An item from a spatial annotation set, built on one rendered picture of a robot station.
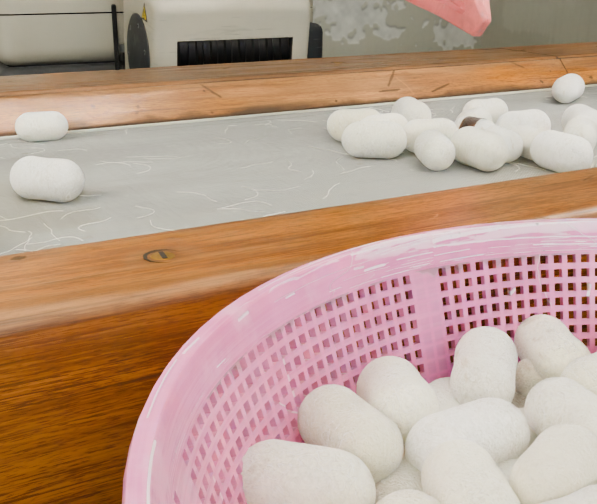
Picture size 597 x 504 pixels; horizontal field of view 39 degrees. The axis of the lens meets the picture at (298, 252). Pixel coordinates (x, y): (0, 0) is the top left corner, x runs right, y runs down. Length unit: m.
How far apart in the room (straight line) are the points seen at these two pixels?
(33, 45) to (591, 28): 1.84
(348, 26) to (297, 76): 2.22
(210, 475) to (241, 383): 0.03
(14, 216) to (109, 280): 0.16
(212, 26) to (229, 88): 0.51
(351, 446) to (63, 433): 0.08
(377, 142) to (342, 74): 0.21
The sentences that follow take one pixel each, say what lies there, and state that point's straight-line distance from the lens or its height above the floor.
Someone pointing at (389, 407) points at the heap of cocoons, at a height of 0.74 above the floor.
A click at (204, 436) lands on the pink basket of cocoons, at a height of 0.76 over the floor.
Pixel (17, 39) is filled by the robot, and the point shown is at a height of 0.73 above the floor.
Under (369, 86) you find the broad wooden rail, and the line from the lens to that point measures 0.70.
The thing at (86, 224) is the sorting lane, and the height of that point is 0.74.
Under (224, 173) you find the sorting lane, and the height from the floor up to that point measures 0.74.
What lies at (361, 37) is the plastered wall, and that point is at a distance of 2.92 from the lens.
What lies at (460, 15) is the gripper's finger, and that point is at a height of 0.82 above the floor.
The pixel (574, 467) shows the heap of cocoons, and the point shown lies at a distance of 0.21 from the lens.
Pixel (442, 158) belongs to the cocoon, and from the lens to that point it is 0.47.
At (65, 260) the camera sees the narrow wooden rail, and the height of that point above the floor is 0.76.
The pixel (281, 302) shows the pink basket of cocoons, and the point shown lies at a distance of 0.23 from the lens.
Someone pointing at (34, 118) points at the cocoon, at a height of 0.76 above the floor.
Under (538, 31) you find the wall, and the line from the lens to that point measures 2.97.
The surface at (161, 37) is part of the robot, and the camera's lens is 1.13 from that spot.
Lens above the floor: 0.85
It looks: 19 degrees down
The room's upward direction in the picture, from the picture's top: straight up
